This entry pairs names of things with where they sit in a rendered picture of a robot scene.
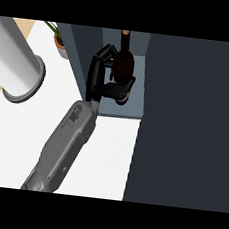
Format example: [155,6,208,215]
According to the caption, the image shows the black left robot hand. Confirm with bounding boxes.
[84,41,140,108]

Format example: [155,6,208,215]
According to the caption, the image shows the dark wine bottle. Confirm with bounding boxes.
[107,29,140,107]

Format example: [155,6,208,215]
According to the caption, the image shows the grey open cabinet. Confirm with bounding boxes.
[47,22,154,122]

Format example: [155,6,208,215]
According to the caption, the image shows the dark grey cabinet door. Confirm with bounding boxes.
[122,32,229,214]

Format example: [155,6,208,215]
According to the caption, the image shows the potted green plant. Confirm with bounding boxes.
[41,21,74,61]

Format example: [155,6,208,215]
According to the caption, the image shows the white cylindrical appliance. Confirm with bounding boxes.
[0,16,53,107]

